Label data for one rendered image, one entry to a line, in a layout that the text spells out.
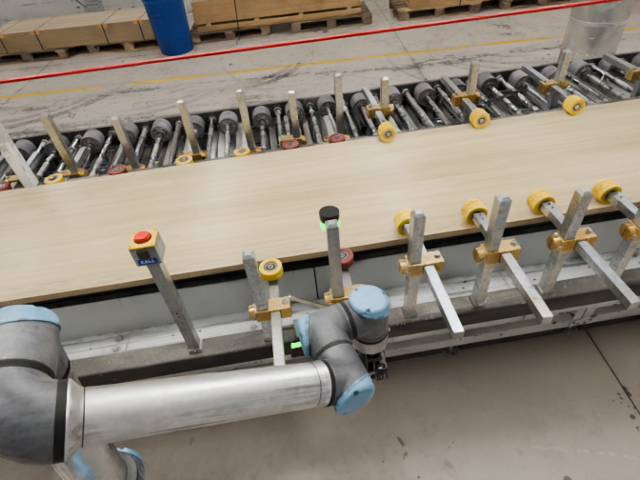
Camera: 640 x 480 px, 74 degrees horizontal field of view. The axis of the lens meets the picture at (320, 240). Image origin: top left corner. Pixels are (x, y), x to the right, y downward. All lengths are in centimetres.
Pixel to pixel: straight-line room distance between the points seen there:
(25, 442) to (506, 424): 189
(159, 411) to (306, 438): 143
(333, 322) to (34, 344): 55
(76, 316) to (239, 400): 117
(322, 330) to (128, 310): 100
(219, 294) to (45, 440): 105
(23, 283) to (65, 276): 15
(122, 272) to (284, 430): 103
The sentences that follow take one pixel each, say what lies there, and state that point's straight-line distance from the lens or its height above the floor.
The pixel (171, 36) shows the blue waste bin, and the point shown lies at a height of 25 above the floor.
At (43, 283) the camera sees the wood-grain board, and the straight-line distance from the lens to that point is 180.
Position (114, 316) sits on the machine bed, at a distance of 182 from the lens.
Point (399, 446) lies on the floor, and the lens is 210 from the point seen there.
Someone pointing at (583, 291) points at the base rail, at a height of 70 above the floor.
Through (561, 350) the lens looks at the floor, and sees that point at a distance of 252.
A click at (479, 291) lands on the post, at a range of 158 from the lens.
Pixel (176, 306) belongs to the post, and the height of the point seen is 95.
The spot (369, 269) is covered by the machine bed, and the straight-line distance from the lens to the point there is 165.
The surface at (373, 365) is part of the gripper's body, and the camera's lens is 111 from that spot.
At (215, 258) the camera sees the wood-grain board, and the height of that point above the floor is 90.
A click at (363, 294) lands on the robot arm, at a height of 120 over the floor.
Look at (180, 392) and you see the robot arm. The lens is 76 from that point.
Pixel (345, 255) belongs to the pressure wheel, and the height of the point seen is 90.
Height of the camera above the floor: 194
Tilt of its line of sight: 42 degrees down
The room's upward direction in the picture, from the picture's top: 6 degrees counter-clockwise
